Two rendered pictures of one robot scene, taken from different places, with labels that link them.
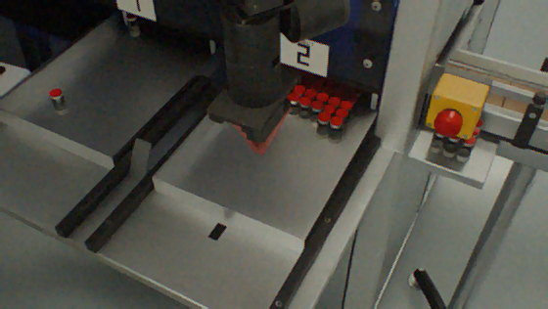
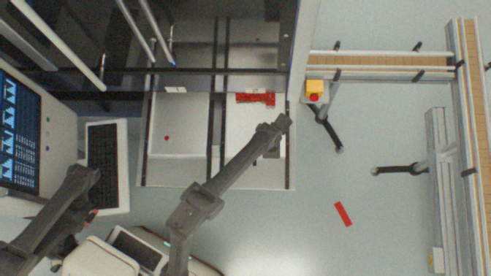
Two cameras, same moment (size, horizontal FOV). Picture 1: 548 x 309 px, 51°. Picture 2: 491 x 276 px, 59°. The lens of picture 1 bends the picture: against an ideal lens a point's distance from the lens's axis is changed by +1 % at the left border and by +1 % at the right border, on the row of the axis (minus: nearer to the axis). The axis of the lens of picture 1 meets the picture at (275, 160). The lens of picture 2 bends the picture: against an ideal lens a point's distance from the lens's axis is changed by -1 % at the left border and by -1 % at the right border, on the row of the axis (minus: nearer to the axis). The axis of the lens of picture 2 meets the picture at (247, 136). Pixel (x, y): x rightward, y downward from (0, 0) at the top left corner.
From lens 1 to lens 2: 1.21 m
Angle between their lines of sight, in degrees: 29
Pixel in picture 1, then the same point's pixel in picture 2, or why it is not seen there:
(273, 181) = not seen: hidden behind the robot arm
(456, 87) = (313, 85)
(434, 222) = not seen: hidden behind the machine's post
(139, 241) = not seen: hidden behind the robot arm
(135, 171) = (215, 154)
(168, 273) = (248, 183)
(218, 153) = (236, 131)
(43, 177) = (184, 170)
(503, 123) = (328, 77)
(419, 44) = (299, 83)
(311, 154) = (268, 117)
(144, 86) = (189, 113)
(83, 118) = (179, 139)
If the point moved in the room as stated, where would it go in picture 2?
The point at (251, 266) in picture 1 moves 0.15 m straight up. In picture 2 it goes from (272, 169) to (272, 162)
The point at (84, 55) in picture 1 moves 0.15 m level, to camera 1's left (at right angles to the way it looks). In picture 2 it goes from (154, 108) to (124, 123)
